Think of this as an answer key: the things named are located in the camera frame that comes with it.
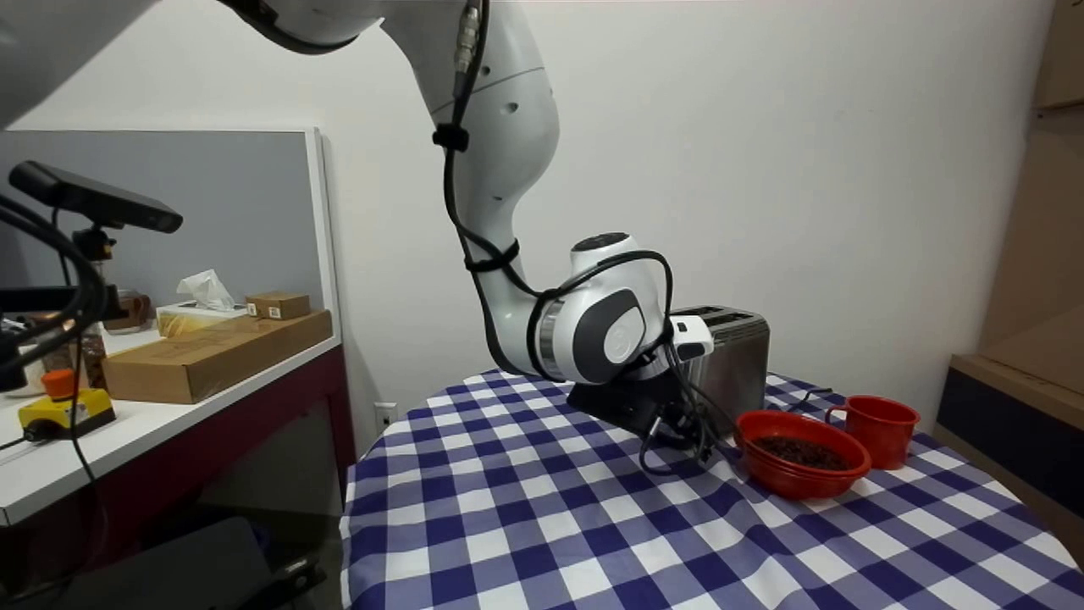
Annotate silver toaster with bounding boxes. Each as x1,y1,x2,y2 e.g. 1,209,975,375
667,305,772,435

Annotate blue white checkered tablecloth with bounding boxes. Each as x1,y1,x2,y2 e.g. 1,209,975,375
339,368,1084,610

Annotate coffee beans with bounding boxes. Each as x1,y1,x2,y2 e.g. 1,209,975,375
753,435,851,473

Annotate red bowl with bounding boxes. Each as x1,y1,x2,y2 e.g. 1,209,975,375
733,410,872,501

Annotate red cup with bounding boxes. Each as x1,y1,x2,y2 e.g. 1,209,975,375
826,395,921,471

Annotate small cardboard box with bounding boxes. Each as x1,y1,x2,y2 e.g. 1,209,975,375
245,291,312,322

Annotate large flat cardboard box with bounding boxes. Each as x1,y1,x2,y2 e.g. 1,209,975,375
101,309,335,406

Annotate wooden cabinet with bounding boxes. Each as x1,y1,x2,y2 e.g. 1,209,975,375
932,0,1084,567

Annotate tissue box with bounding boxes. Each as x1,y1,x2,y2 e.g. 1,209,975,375
155,269,249,339

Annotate grey partition panel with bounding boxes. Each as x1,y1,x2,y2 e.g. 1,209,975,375
0,128,341,341

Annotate white desk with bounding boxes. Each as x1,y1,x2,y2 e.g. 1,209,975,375
0,326,357,594

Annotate yellow emergency stop button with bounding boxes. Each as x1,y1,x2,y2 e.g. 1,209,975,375
17,368,118,444

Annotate black cable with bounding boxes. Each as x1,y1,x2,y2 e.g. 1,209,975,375
766,387,836,418

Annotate bundle of black cables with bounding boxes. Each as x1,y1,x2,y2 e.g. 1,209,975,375
0,193,113,392

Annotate camera on mount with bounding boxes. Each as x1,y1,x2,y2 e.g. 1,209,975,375
8,160,184,265

